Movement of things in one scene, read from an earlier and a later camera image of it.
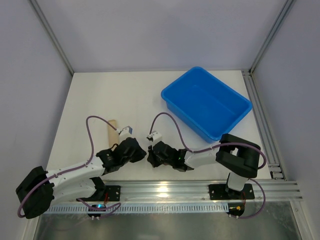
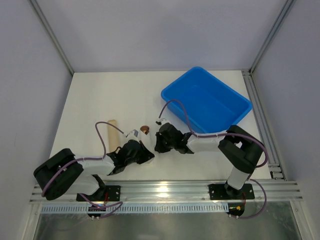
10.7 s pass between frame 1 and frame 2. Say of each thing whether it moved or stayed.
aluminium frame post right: stayed
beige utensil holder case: stayed
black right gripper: moved
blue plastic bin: stayed
